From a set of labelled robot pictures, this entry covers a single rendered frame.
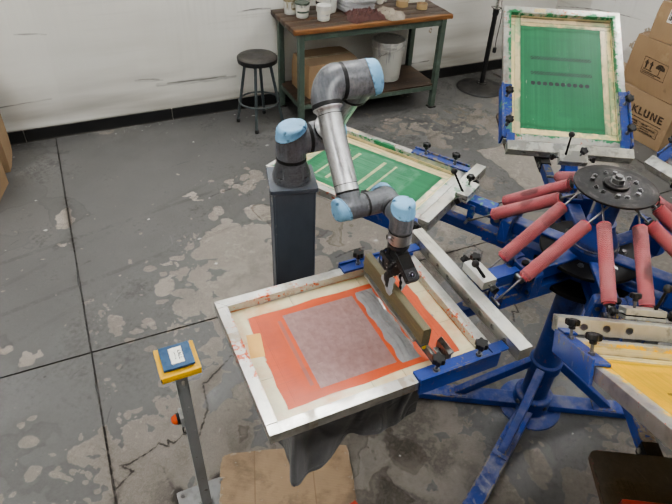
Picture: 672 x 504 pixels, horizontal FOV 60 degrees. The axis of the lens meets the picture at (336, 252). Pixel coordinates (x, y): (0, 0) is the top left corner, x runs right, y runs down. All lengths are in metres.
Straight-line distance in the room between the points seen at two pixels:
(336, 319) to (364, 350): 0.17
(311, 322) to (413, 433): 1.09
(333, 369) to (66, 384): 1.76
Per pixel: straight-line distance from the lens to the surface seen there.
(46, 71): 5.32
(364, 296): 2.11
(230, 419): 2.96
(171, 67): 5.41
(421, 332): 1.84
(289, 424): 1.72
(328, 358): 1.91
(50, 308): 3.74
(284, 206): 2.27
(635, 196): 2.32
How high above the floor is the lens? 2.40
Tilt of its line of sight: 39 degrees down
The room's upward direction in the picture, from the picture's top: 3 degrees clockwise
